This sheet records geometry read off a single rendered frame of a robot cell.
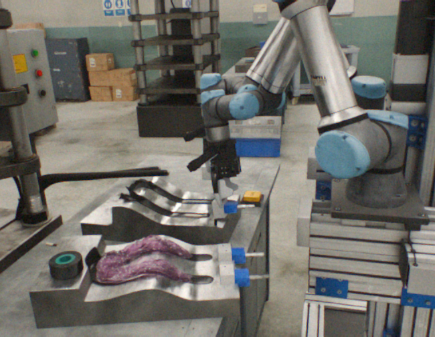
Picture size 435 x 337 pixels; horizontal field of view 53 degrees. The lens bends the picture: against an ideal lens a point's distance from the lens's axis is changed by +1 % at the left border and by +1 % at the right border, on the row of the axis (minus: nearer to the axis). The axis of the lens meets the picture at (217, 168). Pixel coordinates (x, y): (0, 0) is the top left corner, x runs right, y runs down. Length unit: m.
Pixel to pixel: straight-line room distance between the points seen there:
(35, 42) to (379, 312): 1.65
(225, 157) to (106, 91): 6.96
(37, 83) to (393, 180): 1.42
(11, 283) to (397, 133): 1.12
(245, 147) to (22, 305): 3.63
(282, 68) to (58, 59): 7.32
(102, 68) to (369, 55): 4.61
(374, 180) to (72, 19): 7.98
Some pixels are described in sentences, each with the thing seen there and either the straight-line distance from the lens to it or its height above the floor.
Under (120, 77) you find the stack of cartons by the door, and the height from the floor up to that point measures 0.43.
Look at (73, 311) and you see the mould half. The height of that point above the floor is 0.84.
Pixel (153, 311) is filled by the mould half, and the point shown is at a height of 0.83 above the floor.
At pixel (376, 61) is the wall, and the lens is 7.87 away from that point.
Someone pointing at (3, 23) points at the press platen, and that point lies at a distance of 1.60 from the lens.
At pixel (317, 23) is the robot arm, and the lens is 1.02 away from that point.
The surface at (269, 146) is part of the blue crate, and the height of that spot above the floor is 0.12.
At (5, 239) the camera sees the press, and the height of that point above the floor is 0.79.
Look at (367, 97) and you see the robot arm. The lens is 1.58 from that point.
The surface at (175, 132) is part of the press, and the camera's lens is 5.51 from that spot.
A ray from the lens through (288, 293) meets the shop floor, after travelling 2.56.
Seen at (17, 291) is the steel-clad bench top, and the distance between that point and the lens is 1.38.
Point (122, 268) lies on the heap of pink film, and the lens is 1.18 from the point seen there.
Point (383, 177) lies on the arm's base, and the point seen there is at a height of 1.12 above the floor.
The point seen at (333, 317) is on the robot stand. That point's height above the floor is 0.21.
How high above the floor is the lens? 1.52
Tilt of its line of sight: 20 degrees down
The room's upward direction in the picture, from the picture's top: 2 degrees counter-clockwise
